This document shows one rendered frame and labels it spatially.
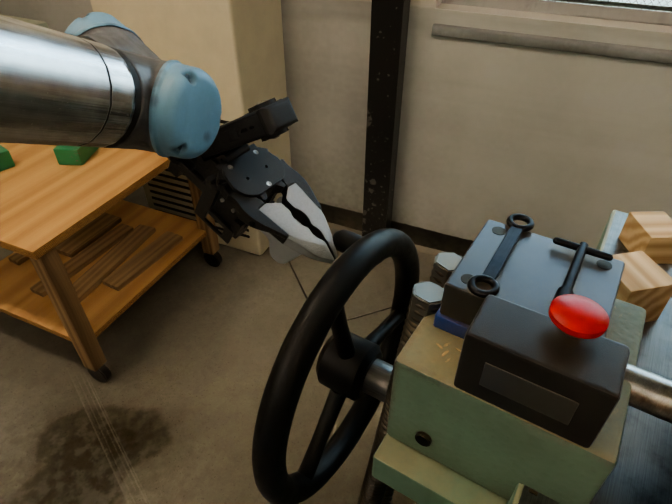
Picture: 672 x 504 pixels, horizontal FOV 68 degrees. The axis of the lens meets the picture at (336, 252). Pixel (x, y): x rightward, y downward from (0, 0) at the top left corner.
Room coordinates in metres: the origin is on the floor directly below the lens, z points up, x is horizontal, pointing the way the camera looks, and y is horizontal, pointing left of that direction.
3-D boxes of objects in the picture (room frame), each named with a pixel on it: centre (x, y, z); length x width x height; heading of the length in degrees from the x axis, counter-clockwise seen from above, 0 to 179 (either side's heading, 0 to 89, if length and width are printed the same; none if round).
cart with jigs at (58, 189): (1.26, 0.79, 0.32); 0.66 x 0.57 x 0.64; 156
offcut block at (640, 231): (0.39, -0.31, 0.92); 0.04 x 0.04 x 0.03; 1
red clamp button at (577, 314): (0.19, -0.13, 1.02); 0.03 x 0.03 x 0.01
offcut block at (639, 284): (0.31, -0.25, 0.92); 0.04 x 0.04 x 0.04; 12
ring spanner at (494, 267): (0.26, -0.11, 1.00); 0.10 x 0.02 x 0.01; 148
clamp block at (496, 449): (0.23, -0.13, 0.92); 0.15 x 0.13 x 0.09; 148
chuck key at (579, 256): (0.24, -0.15, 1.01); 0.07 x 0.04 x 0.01; 148
